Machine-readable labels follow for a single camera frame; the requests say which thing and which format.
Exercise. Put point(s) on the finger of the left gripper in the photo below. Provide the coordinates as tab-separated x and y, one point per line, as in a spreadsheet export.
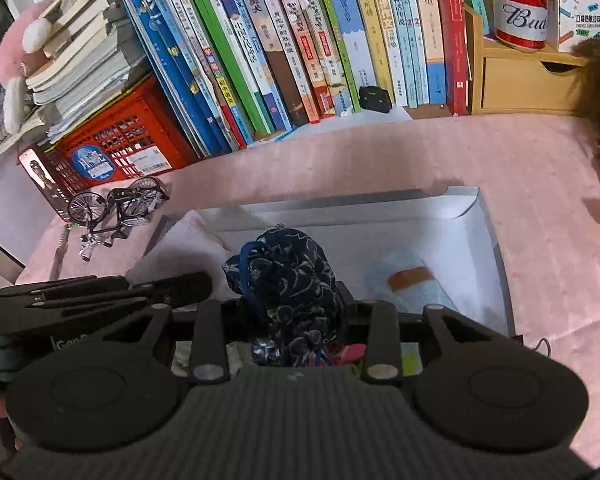
35	293
176	292

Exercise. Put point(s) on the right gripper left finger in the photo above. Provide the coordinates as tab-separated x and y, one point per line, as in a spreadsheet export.
208	334

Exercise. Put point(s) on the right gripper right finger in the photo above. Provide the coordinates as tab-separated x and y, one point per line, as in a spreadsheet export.
384	333

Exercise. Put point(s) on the green and pink scrunchie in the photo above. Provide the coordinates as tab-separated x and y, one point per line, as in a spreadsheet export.
378	365

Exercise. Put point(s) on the green striped cloth doll dress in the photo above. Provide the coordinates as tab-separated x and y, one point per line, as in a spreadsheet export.
238	355

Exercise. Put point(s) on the white fluffy plush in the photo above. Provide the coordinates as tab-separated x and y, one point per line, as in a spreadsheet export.
189	246

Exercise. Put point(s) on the plastic bag with blue masks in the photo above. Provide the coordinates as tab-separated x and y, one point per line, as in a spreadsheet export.
404	280

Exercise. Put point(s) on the blue floral brocade pouch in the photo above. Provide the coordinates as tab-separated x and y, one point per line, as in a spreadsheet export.
284	275

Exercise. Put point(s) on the miniature black bicycle model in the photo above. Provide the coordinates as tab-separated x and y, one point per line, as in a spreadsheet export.
111	217

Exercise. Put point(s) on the smartphone showing woman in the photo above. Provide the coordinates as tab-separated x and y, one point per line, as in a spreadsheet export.
51	188

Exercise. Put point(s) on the grey cardboard box tray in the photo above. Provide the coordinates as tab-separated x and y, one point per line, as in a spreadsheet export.
451	232

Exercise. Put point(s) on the red plastic crate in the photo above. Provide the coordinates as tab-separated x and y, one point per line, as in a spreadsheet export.
134	136

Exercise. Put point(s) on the stack of grey books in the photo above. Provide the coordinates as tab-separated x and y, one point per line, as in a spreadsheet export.
92	57

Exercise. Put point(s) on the pink plush bunny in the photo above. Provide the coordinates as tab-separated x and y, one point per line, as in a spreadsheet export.
20	56

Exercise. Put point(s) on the row of upright books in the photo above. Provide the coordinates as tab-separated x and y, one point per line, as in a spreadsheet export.
237	72

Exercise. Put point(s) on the small wooden drawer box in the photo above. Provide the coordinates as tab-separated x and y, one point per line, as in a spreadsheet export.
508	81

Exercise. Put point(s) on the red Budweiser can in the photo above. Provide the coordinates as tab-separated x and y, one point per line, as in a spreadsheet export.
521	23

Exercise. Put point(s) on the white paper clip box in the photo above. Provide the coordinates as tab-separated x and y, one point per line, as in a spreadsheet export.
570	22

